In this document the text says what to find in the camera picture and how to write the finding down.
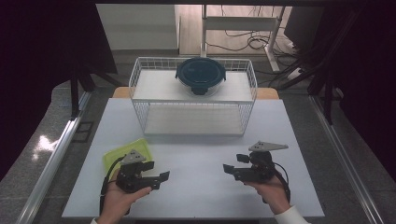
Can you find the white cabinet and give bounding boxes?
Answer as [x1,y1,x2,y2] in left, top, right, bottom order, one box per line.
[95,3,180,51]

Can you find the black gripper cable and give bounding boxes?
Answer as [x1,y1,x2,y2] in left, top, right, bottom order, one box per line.
[262,161,292,204]
[98,155,131,217]

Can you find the person's left hand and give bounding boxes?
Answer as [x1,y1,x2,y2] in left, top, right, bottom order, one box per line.
[96,170,153,224]

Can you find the wooden board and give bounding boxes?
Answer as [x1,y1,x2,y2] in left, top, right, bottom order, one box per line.
[111,86,280,101]

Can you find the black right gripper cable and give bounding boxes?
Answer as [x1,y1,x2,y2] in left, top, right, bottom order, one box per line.
[262,161,292,204]

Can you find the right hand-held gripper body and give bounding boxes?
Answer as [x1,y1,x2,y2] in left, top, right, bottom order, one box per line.
[247,140,290,184]

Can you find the black floor cables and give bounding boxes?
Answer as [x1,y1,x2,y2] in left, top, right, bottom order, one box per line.
[205,5,298,54]

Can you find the aluminium rail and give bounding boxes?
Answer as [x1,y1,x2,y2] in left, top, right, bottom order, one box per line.
[15,91,93,224]
[308,94,387,224]

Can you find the white metal table frame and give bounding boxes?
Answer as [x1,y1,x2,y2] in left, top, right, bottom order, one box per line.
[200,4,287,73]

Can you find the black metal stand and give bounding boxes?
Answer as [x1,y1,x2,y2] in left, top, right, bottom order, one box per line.
[269,6,366,126]
[69,60,123,121]

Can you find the person's right hand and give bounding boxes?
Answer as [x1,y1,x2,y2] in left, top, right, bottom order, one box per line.
[244,175,292,217]

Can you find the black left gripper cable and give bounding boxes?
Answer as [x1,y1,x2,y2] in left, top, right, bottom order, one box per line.
[98,155,131,217]

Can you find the green cloth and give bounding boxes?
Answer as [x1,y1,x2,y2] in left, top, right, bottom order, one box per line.
[102,137,154,181]

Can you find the black curtain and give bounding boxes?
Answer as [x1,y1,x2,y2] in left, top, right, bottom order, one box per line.
[323,0,396,183]
[0,0,119,182]

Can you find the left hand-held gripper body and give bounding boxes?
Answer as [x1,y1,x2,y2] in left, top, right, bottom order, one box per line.
[115,148,153,193]

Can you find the glass container with teal lid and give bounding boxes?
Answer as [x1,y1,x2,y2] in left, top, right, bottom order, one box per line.
[175,56,227,96]

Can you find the white wire rack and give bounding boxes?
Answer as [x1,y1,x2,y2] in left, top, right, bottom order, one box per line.
[128,56,259,138]

